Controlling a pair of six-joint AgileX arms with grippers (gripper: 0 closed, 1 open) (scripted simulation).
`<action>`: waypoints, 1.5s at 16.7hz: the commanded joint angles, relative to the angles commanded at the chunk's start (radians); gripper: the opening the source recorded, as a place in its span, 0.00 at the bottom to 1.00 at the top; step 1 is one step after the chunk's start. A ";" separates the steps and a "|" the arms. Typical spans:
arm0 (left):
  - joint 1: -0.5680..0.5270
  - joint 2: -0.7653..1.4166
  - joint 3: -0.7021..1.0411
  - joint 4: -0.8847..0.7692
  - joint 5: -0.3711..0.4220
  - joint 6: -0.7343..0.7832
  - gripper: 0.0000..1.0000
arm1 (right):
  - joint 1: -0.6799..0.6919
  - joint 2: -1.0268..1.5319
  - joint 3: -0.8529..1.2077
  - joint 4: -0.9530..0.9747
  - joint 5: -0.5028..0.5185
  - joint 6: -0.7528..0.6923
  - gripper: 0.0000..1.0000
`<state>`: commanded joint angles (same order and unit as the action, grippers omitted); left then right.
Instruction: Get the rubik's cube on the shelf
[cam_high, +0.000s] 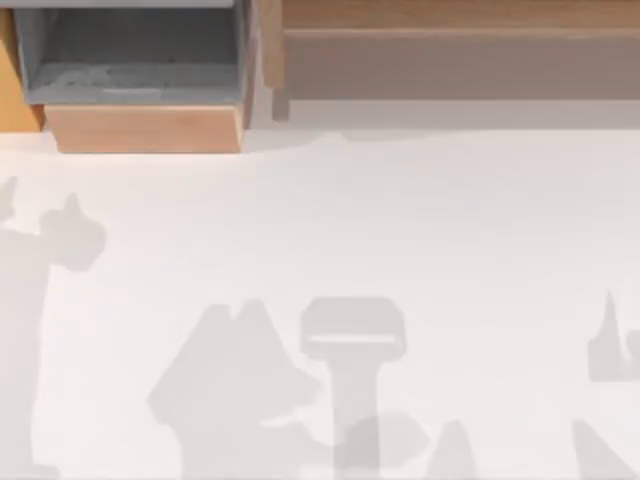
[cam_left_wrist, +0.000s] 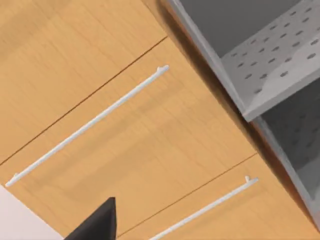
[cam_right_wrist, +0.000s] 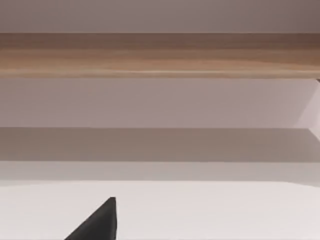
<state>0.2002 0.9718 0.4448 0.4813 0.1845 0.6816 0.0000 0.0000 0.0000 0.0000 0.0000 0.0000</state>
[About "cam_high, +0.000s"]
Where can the pale wooden drawer front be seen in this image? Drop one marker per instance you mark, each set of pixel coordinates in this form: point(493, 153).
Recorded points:
point(142, 127)

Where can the wooden open shelf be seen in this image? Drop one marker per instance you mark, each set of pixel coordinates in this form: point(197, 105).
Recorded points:
point(450, 55)

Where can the pulled-out grey drawer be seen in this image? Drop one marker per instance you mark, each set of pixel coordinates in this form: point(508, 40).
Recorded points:
point(135, 55)

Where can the wooden cupboard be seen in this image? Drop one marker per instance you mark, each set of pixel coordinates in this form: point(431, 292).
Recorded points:
point(12, 85)

